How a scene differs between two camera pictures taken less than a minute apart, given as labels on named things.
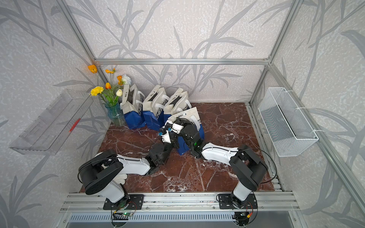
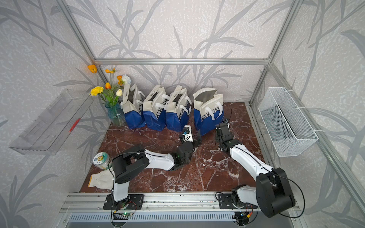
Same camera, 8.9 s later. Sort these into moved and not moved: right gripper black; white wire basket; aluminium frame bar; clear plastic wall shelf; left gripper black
Moved: right gripper black; left gripper black
Not moved: aluminium frame bar; clear plastic wall shelf; white wire basket
